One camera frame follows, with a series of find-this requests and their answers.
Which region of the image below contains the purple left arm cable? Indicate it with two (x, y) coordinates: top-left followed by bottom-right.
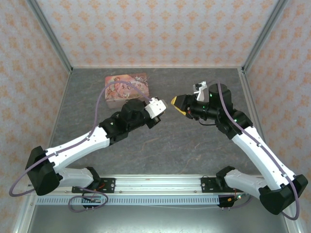
(9, 81), (153, 197)

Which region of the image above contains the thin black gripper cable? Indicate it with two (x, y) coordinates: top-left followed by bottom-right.
(198, 117), (219, 126)

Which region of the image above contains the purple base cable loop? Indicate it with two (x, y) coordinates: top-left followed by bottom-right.
(222, 194), (251, 211)
(68, 186), (109, 212)

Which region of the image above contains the aluminium side rail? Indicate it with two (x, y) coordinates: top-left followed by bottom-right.
(238, 67), (264, 136)
(47, 72), (73, 146)

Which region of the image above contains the aluminium mounting rail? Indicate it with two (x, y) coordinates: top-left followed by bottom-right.
(28, 176), (243, 195)

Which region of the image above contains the aluminium frame post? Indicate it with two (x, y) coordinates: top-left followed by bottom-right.
(26, 0), (73, 75)
(242, 0), (289, 75)

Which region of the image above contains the pink illustrated book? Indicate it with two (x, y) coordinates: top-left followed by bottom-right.
(104, 72), (151, 109)

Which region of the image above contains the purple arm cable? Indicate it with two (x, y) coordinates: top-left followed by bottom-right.
(9, 81), (153, 197)
(217, 81), (301, 221)

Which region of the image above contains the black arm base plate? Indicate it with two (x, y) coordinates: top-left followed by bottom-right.
(71, 178), (116, 194)
(201, 176), (229, 194)

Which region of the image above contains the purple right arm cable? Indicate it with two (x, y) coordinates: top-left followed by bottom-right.
(217, 81), (301, 221)

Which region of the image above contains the aluminium frame crossbar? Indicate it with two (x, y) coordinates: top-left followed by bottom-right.
(71, 65), (243, 69)

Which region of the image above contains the white slotted cable duct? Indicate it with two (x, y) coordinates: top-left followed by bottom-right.
(36, 196), (221, 206)

